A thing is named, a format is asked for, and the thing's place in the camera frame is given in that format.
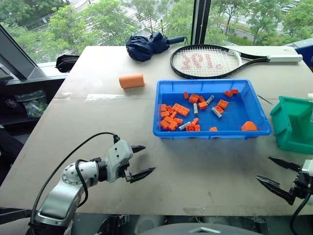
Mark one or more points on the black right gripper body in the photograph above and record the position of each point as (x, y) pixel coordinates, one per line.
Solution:
(302, 187)

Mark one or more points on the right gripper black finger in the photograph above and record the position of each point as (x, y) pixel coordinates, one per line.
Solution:
(274, 187)
(284, 163)

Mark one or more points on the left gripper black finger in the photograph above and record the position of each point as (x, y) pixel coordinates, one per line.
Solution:
(143, 174)
(138, 148)

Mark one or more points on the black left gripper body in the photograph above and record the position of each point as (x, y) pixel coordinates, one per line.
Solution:
(125, 172)

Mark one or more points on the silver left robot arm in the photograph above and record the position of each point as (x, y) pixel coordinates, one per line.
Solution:
(61, 193)

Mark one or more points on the green plastic bin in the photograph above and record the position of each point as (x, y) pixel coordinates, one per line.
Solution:
(293, 132)

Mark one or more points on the small orange building block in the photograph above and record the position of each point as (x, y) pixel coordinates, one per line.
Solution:
(213, 129)
(234, 91)
(169, 109)
(201, 99)
(163, 108)
(186, 95)
(173, 114)
(194, 121)

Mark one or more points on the rounded orange piece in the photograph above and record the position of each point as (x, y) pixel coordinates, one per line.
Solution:
(249, 126)

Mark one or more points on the orange plastic toy brick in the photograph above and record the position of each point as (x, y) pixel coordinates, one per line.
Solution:
(181, 109)

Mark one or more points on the blue plastic tray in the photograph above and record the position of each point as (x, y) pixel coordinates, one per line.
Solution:
(244, 115)

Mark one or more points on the orange foam cylinder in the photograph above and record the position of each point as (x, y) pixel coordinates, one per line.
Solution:
(131, 81)

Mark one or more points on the small white object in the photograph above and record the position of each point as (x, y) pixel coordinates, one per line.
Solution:
(310, 96)

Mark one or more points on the navy folded umbrella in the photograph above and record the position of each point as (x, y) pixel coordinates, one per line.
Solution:
(144, 46)

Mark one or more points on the black bag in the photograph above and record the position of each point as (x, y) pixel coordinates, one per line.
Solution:
(67, 63)

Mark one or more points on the black white tennis racket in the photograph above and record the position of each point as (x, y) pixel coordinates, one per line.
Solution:
(244, 57)

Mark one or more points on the clear plastic bag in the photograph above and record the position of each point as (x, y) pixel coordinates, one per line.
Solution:
(33, 102)

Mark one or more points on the dark low shelf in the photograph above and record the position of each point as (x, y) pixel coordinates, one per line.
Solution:
(29, 84)

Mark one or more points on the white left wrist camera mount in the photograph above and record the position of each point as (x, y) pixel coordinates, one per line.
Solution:
(119, 156)

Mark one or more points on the black window frame post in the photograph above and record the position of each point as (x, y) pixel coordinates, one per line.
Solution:
(201, 22)

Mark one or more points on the dark slanted window frame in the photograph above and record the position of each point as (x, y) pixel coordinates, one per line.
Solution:
(17, 56)

